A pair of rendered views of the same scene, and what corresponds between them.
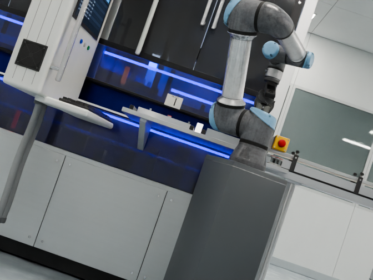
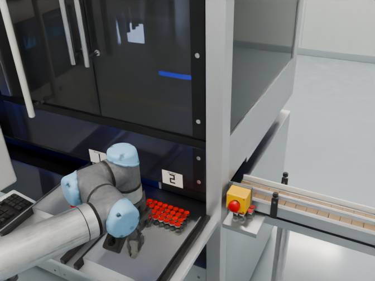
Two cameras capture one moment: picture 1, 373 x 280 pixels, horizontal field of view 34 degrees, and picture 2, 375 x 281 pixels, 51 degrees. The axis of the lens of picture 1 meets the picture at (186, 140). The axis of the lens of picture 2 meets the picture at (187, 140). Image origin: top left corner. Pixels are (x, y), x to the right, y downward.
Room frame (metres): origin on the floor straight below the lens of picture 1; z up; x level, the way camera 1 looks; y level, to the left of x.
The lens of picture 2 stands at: (2.06, -0.78, 1.88)
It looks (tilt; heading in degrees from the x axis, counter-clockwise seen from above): 31 degrees down; 26
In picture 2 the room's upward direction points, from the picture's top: 2 degrees counter-clockwise
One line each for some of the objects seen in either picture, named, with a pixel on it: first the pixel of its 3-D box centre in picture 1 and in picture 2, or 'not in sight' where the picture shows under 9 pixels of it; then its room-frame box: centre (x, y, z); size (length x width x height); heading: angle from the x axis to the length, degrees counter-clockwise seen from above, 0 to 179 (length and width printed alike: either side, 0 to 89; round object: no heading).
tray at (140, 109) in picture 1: (165, 122); (88, 194); (3.00, 0.13, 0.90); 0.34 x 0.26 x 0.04; 178
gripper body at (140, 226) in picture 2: (267, 92); (131, 213); (2.73, -0.28, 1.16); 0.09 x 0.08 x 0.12; 178
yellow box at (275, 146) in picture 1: (280, 144); (239, 198); (3.10, -0.46, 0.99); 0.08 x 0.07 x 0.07; 178
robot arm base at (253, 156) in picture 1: (250, 154); not in sight; (2.38, -0.26, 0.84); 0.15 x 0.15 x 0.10
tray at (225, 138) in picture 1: (231, 143); (145, 239); (2.88, -0.21, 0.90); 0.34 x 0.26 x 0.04; 178
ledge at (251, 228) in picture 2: (274, 168); (245, 218); (3.14, -0.48, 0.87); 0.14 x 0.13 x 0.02; 178
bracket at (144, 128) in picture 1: (141, 135); not in sight; (2.92, 0.21, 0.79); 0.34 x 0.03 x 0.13; 178
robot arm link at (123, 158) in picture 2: (278, 59); (123, 167); (2.72, -0.28, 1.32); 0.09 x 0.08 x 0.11; 154
